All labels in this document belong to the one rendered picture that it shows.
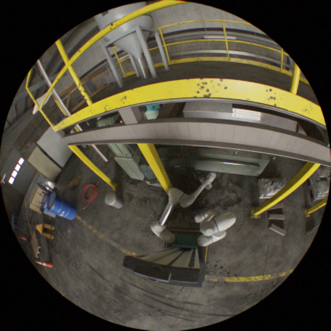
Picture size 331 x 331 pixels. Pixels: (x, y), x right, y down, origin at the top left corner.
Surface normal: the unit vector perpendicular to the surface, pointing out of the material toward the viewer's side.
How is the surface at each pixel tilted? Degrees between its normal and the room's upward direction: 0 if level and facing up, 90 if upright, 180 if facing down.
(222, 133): 90
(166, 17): 90
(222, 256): 0
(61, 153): 90
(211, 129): 90
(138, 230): 0
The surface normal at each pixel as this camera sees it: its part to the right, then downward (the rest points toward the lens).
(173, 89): -0.29, 0.81
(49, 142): 0.92, 0.11
